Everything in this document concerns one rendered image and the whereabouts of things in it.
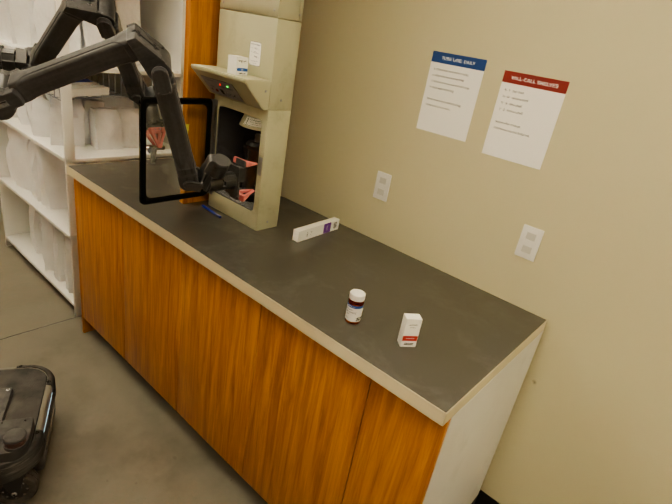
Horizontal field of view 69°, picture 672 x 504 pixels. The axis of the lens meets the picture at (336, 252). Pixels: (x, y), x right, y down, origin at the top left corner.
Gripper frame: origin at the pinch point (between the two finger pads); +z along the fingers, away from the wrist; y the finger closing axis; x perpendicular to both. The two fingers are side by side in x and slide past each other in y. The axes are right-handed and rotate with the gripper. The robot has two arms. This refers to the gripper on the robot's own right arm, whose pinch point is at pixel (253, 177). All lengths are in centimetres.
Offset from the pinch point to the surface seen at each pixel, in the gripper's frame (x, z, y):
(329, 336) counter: -57, -18, -26
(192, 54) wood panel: 46, 5, 34
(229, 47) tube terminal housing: 34, 12, 38
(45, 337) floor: 115, -32, -120
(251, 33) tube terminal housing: 22, 12, 45
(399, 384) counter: -81, -18, -27
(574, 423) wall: -115, 55, -59
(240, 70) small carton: 18.2, 5.6, 32.5
